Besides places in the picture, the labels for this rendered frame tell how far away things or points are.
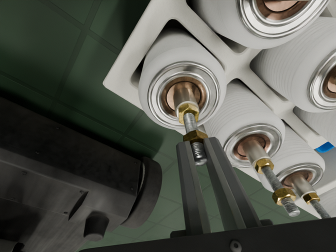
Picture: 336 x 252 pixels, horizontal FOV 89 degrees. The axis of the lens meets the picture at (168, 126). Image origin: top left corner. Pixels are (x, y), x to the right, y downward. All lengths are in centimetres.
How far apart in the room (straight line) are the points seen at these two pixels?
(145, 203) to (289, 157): 32
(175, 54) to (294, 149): 23
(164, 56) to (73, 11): 30
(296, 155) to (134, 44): 27
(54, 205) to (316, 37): 53
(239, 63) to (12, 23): 44
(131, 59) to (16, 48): 33
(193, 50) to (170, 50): 2
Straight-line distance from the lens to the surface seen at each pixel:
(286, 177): 33
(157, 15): 23
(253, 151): 23
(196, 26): 24
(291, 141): 34
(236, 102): 25
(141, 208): 47
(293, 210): 20
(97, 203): 43
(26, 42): 51
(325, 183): 58
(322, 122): 34
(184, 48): 17
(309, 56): 23
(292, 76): 24
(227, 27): 18
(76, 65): 47
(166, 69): 17
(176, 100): 16
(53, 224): 64
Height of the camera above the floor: 41
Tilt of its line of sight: 55 degrees down
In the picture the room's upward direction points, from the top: 175 degrees clockwise
